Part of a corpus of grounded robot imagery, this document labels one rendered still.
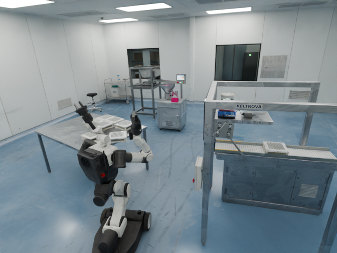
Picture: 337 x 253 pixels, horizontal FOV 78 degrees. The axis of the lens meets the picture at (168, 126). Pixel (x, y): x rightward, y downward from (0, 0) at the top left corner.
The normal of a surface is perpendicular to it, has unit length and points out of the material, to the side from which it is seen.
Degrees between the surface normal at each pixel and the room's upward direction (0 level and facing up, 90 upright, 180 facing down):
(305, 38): 90
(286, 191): 90
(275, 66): 90
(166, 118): 90
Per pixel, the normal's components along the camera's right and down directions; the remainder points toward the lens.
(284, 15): -0.33, 0.35
